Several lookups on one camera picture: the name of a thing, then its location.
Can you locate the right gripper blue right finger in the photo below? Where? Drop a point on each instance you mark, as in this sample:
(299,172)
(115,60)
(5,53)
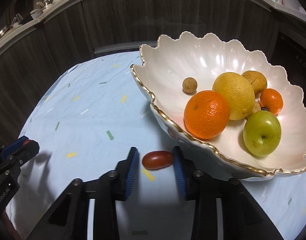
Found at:
(196,185)

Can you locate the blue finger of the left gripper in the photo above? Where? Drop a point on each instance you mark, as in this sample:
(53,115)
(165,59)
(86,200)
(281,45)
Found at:
(9,150)

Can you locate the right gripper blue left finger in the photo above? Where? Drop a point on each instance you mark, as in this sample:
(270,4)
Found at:
(114,186)

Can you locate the orange mandarin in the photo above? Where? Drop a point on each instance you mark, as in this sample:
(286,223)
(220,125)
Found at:
(206,115)
(272,100)

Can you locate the green apple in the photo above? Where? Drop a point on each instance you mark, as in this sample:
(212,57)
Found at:
(262,133)

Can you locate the brown longan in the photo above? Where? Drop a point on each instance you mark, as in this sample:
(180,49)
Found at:
(189,85)
(256,108)

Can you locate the large yellow citrus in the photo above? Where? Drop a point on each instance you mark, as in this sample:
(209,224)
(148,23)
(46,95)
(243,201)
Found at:
(238,92)

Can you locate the dark blueberry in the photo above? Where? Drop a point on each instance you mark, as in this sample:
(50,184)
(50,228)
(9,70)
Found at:
(265,109)

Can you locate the light blue patterned tablecloth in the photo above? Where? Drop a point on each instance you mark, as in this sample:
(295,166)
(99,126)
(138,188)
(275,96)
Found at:
(85,123)

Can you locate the white scalloped ceramic bowl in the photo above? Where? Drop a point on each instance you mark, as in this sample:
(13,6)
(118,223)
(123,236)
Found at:
(162,71)

